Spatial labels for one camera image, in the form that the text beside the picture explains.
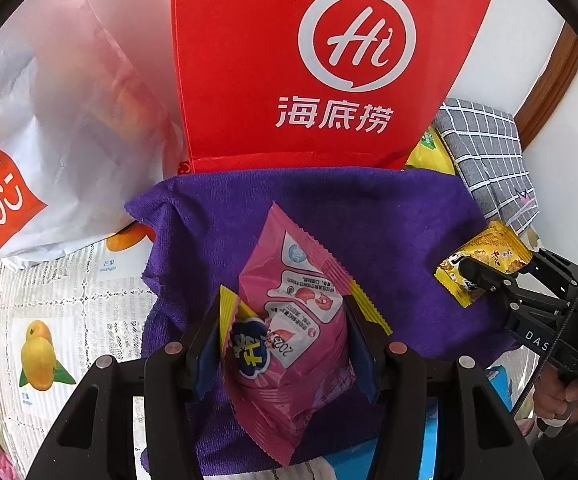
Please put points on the small yellow snack packet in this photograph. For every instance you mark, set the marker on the small yellow snack packet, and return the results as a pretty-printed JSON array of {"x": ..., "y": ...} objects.
[{"x": 499, "y": 247}]

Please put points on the blue cardboard box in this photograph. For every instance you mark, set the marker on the blue cardboard box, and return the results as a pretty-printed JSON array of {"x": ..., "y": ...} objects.
[{"x": 499, "y": 385}]

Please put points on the yellow green snack bag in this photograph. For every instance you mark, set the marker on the yellow green snack bag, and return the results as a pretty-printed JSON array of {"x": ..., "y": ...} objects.
[{"x": 429, "y": 157}]

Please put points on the red paper bag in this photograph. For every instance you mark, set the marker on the red paper bag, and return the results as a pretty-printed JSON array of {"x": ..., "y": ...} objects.
[{"x": 244, "y": 60}]

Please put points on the person's right hand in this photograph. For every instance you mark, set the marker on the person's right hand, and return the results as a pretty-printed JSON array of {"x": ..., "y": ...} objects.
[{"x": 554, "y": 400}]

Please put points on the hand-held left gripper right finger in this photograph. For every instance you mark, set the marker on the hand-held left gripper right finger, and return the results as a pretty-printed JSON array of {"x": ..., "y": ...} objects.
[{"x": 365, "y": 372}]

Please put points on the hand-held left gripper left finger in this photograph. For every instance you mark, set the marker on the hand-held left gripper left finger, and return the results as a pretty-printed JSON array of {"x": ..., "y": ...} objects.
[{"x": 206, "y": 366}]

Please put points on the large pink snack packet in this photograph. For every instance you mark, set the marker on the large pink snack packet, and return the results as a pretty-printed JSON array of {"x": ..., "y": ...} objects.
[{"x": 294, "y": 310}]

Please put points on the purple towel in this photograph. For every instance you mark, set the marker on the purple towel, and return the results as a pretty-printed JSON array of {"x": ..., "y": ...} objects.
[{"x": 209, "y": 220}]

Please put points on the white plastic bag red label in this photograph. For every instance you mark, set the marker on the white plastic bag red label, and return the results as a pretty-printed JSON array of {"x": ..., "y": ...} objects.
[{"x": 69, "y": 135}]

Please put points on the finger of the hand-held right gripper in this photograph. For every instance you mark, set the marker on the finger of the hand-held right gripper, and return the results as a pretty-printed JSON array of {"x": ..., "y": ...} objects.
[
  {"x": 479, "y": 272},
  {"x": 554, "y": 270}
]

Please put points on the wooden door frame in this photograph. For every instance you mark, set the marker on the wooden door frame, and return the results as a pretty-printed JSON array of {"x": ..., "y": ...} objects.
[{"x": 554, "y": 80}]

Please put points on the grey checked cushion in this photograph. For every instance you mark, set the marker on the grey checked cushion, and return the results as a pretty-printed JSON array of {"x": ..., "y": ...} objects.
[{"x": 489, "y": 160}]

